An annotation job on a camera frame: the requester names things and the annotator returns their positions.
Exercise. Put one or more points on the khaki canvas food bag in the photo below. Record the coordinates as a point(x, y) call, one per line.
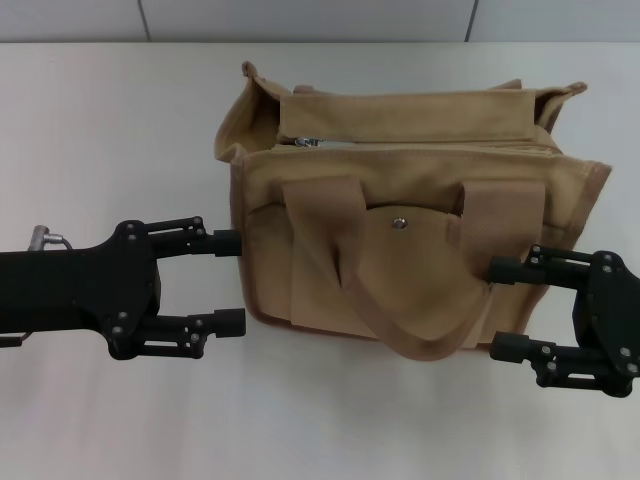
point(400, 280)

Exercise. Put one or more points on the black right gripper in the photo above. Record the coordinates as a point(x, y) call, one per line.
point(607, 315)

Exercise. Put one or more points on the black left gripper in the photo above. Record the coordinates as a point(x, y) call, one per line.
point(75, 295)

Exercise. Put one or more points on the silver zipper pull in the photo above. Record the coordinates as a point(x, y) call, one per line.
point(306, 142)

